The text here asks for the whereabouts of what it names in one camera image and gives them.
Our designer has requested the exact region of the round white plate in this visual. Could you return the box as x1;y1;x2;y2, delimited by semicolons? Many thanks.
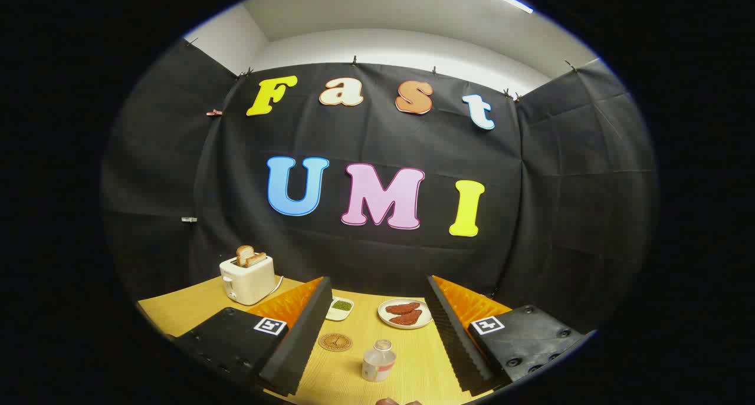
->
377;298;433;330

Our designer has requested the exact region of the wooden table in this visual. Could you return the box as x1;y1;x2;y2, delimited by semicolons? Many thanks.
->
137;275;514;405

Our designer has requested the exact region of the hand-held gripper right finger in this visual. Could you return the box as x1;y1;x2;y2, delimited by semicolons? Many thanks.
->
425;275;596;394

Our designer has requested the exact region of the black backdrop cloth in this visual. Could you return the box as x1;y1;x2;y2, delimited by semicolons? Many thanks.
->
100;39;658;335

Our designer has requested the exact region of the clear plastic juice bottle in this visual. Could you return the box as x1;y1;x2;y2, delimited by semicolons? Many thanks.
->
362;340;397;383

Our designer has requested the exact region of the white divided dish with beans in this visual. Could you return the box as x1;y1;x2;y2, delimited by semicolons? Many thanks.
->
326;297;355;322

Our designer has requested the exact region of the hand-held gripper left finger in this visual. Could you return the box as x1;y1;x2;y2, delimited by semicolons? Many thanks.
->
167;276;334;397

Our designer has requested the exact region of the cream toaster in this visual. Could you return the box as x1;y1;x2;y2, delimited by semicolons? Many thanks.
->
219;253;277;306

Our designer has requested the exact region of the round wooden coaster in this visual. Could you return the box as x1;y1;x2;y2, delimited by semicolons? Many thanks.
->
318;332;353;352

